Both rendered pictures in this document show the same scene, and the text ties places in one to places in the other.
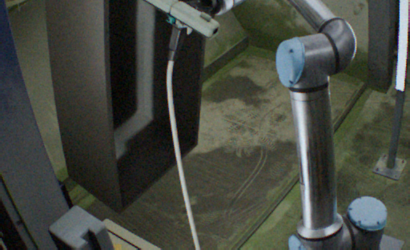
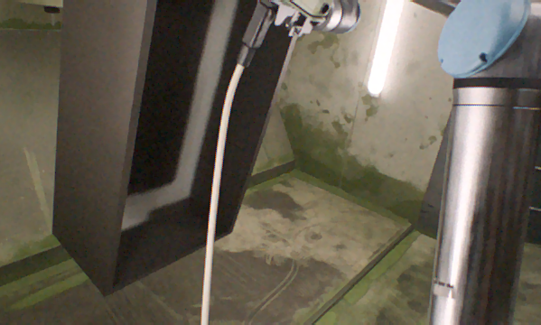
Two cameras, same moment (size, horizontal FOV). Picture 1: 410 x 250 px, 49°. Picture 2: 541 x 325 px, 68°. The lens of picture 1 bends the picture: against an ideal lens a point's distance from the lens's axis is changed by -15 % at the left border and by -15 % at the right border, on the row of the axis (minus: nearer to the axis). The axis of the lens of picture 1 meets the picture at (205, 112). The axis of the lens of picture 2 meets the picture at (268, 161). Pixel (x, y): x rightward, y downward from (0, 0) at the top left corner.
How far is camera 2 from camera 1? 0.86 m
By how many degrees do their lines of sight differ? 13
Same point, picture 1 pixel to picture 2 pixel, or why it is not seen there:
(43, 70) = not seen: hidden behind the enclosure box
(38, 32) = not seen: hidden behind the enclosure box
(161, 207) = (169, 301)
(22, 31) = (55, 60)
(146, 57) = (200, 120)
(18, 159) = not seen: outside the picture
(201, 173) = (225, 272)
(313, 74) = (536, 51)
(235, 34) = (284, 153)
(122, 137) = (147, 205)
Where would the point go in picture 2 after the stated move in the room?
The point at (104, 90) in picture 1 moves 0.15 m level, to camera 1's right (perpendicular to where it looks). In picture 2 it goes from (131, 94) to (194, 102)
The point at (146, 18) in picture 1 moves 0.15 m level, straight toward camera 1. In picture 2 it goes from (211, 71) to (210, 78)
